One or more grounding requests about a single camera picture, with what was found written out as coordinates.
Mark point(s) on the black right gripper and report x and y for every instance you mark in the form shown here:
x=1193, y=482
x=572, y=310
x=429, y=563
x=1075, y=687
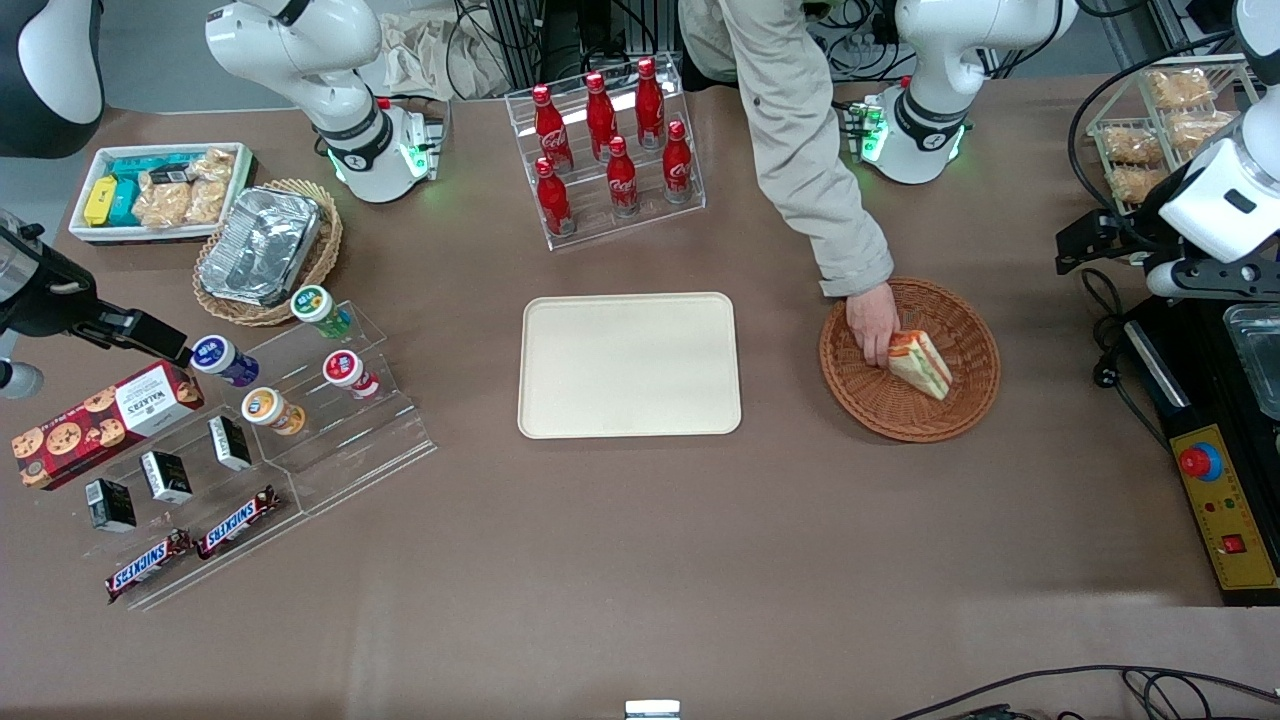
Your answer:
x=48, y=297

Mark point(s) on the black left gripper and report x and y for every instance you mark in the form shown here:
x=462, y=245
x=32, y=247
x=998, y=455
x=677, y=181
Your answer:
x=1127, y=240

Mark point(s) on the triangle sandwich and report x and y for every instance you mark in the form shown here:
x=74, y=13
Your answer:
x=925, y=365

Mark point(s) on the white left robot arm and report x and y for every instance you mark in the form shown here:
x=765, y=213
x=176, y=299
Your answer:
x=950, y=40

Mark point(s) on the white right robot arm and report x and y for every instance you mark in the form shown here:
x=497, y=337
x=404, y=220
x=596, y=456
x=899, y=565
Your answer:
x=300, y=50

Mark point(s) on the beige jacket sleeve forearm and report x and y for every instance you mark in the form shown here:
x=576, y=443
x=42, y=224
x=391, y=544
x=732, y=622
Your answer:
x=800, y=150

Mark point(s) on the aluminium foil tray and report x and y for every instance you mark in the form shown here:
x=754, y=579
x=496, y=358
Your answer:
x=258, y=245

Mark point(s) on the light wicker basket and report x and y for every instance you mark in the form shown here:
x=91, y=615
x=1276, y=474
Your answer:
x=325, y=250

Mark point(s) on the brown round wicker basket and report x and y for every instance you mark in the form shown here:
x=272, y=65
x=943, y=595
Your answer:
x=900, y=410

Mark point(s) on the beige plastic tray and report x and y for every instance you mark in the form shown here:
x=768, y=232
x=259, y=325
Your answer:
x=630, y=365

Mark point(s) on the bare person hand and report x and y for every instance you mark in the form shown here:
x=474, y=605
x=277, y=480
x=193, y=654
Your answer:
x=873, y=320

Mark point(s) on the bagged bread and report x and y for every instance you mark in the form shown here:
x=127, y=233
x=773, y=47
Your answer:
x=1198, y=128
x=1180, y=87
x=1135, y=184
x=1132, y=145

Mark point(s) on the purple lid yoghurt cup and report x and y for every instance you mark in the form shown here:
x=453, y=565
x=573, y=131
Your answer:
x=220, y=358

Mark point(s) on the red Walkers shortbread box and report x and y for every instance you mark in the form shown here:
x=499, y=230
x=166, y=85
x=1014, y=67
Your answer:
x=110, y=420

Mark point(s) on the white plastic bin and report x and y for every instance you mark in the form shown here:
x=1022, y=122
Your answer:
x=130, y=235

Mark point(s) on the bagged crackers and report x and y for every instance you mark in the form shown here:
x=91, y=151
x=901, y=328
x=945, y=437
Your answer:
x=162, y=205
x=213, y=165
x=206, y=200

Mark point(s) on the small teal snack pack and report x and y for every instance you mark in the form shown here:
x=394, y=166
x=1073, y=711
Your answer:
x=125, y=202

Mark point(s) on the yellow snack pack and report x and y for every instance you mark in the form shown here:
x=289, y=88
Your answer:
x=100, y=202

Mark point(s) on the small black carton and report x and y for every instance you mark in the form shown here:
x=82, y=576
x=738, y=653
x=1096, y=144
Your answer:
x=110, y=505
x=230, y=443
x=166, y=477

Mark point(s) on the orange lid yoghurt cup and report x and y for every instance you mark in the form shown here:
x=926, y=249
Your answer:
x=268, y=408

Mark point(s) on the long teal snack box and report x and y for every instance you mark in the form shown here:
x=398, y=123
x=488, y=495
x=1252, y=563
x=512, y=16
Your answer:
x=145, y=165

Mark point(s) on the black table appliance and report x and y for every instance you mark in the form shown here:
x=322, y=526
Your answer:
x=1200, y=380

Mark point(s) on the green lid yoghurt cup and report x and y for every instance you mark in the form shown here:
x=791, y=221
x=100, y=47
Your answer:
x=318, y=308

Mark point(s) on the steel pan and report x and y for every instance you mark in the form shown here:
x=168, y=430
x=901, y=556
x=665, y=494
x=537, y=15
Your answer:
x=1260, y=360

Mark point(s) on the red lid yoghurt cup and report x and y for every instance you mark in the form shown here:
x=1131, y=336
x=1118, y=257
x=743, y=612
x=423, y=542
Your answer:
x=346, y=370

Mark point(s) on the Snickers bar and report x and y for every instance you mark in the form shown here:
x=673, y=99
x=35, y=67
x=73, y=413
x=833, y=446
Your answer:
x=148, y=566
x=237, y=522

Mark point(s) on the clear acrylic stepped display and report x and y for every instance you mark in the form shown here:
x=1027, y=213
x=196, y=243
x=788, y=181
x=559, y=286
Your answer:
x=350, y=450
x=260, y=540

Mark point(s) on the red emergency stop button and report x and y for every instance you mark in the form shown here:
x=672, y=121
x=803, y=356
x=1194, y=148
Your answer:
x=1199, y=461

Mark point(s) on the yellow control panel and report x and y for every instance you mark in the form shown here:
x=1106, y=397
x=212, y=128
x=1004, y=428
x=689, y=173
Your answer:
x=1240, y=510

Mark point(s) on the crumpled beige bag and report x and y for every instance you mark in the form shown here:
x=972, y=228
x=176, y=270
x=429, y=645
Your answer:
x=430, y=55

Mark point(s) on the red cola bottle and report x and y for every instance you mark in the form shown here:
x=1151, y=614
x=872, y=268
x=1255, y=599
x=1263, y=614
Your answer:
x=600, y=115
x=650, y=100
x=677, y=163
x=549, y=128
x=553, y=198
x=622, y=178

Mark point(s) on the clear acrylic bottle rack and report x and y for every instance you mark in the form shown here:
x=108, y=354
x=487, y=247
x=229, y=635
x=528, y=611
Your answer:
x=592, y=226

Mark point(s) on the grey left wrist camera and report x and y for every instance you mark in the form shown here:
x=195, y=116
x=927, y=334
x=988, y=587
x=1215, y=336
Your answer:
x=1168, y=280

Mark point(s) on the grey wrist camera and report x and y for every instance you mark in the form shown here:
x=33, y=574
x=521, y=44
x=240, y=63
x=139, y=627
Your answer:
x=20, y=380
x=1168, y=280

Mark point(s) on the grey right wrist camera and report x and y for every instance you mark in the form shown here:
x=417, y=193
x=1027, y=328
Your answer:
x=20, y=380

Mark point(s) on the dark equipment frame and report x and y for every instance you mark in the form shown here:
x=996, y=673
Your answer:
x=560, y=40

